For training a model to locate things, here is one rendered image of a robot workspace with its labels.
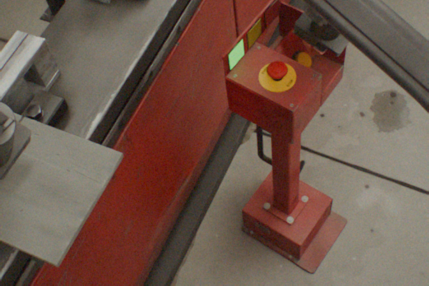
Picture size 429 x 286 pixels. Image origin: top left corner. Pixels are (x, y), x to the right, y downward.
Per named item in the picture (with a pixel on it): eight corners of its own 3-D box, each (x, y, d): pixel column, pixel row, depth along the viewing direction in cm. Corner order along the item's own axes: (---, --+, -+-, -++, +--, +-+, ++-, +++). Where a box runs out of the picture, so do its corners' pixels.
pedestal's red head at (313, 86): (292, 145, 127) (293, 94, 111) (228, 110, 133) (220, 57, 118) (343, 77, 134) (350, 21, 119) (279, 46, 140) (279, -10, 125)
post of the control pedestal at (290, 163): (288, 215, 177) (290, 108, 131) (272, 205, 179) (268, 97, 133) (299, 200, 179) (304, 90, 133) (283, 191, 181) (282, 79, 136)
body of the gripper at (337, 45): (309, 7, 121) (319, -16, 115) (353, 36, 120) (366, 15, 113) (292, 29, 119) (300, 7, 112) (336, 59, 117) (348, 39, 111)
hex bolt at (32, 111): (38, 123, 105) (35, 118, 104) (25, 119, 106) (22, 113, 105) (46, 111, 106) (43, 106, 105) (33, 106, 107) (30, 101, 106)
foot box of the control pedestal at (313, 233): (313, 275, 179) (314, 260, 169) (240, 230, 189) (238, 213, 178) (348, 221, 187) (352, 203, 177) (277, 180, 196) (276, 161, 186)
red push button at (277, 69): (280, 90, 120) (280, 79, 117) (262, 81, 122) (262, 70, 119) (292, 76, 122) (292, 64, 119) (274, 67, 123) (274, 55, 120)
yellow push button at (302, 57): (300, 75, 131) (306, 73, 129) (287, 62, 130) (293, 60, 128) (309, 63, 132) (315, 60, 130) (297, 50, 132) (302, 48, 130)
